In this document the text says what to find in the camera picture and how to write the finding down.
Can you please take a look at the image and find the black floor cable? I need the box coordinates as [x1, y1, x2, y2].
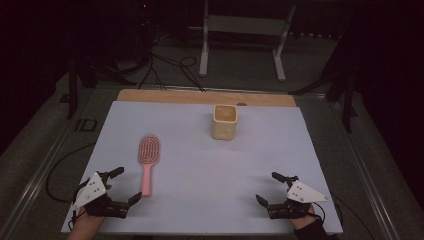
[137, 49, 206, 93]
[45, 142, 97, 204]
[329, 192, 377, 240]

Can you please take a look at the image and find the metal floor rail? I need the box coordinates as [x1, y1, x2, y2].
[328, 98, 393, 240]
[0, 87, 101, 240]

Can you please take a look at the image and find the dark equipment with red light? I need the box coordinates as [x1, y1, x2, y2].
[132, 0, 158, 66]

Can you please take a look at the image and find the black stand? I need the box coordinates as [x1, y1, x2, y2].
[287, 19, 360, 134]
[65, 54, 138, 120]

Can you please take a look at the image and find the wooden table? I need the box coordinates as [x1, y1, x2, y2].
[116, 88, 298, 108]

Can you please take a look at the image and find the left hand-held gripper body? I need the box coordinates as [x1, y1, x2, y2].
[71, 171, 130, 220]

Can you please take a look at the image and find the person's right hand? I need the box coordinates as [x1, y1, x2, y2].
[290, 204, 318, 231]

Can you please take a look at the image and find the person's left hand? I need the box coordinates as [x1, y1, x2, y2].
[65, 212, 106, 240]

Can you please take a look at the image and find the cream cheese-shaped holder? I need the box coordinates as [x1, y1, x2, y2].
[211, 104, 239, 141]

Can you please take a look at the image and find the white metal stand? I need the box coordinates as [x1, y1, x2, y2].
[198, 0, 297, 83]

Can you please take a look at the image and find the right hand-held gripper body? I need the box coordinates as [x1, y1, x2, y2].
[266, 179, 332, 220]

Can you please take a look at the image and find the pink hairbrush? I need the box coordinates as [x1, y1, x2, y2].
[137, 133, 161, 198]

